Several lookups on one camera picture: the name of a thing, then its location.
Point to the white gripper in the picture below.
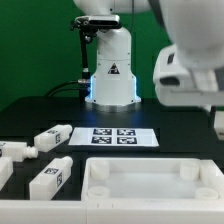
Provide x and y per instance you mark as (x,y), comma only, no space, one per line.
(176,96)

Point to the white desk tabletop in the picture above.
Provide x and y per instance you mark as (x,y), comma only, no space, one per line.
(152,178)

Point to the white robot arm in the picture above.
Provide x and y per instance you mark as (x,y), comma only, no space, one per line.
(176,46)

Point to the white fiducial marker sheet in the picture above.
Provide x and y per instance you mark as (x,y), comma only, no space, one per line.
(114,137)

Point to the white left border block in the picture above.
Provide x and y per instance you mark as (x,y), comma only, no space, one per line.
(6,170)

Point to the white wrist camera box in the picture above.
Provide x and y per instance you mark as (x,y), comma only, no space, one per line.
(169,73)

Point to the black camera on stand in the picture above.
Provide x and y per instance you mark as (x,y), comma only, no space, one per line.
(88,27)

